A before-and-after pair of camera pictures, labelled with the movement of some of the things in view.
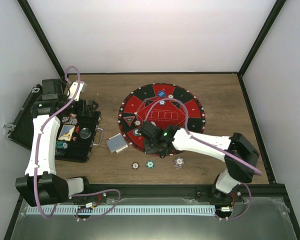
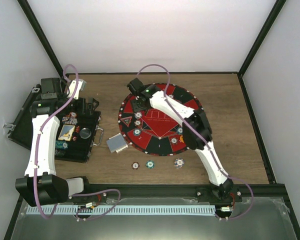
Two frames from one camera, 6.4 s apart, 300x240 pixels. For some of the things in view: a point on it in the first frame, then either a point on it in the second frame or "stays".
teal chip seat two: [136, 132] stays
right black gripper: [149, 149] -> [135, 106]
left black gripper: [81, 111] stays
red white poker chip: [135, 165] stays
